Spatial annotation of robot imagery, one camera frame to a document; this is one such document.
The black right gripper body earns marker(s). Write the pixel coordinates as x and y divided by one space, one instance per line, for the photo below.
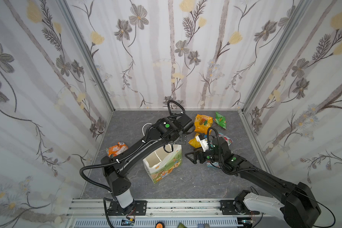
201 156

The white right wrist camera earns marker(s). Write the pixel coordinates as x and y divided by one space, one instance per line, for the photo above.
202 139

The large yellow snack bag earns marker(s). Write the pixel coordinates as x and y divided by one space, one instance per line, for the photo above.
194 142

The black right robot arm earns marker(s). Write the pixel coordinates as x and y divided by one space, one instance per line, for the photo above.
293 203

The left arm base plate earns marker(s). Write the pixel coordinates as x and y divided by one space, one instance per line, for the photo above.
136 208

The red green snack bag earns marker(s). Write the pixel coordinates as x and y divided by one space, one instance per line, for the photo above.
222 137
213 164

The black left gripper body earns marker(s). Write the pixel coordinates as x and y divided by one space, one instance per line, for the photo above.
181 138

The orange snack packet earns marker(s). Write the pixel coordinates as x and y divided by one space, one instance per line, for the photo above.
116 149

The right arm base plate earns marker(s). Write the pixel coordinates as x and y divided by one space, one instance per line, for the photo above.
232 207

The yellow mango gummy bag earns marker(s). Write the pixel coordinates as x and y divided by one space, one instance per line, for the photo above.
202 123

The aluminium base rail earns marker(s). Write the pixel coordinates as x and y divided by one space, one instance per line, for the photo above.
191 213

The white paper bag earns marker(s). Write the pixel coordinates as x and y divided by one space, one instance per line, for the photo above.
160 163

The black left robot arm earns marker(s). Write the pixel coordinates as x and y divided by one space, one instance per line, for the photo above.
115 170

